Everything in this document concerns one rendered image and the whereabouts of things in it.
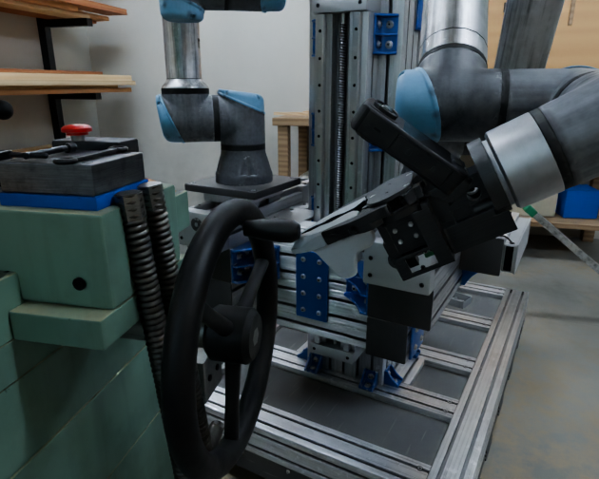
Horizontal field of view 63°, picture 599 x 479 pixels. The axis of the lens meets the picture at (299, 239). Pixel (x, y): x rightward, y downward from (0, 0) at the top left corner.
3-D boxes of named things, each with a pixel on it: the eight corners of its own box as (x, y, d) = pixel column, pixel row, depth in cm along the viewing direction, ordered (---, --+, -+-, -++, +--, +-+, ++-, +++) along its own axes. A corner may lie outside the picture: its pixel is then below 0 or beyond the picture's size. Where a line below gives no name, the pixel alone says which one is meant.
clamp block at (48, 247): (111, 313, 44) (98, 216, 41) (-17, 299, 46) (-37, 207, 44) (183, 258, 57) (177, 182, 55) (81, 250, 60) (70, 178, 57)
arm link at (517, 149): (536, 118, 38) (520, 106, 46) (479, 145, 40) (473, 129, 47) (572, 201, 40) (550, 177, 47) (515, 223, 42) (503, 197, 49)
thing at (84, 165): (98, 211, 42) (89, 146, 41) (-10, 204, 45) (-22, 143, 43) (167, 182, 55) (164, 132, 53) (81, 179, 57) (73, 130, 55)
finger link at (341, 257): (307, 299, 50) (389, 267, 47) (279, 251, 49) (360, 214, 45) (314, 286, 53) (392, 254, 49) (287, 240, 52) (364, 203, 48)
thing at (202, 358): (207, 404, 84) (204, 364, 81) (142, 395, 86) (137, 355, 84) (224, 376, 92) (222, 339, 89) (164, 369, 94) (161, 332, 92)
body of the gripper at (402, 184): (396, 285, 46) (525, 236, 42) (354, 207, 45) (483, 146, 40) (400, 254, 53) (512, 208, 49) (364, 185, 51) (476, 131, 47)
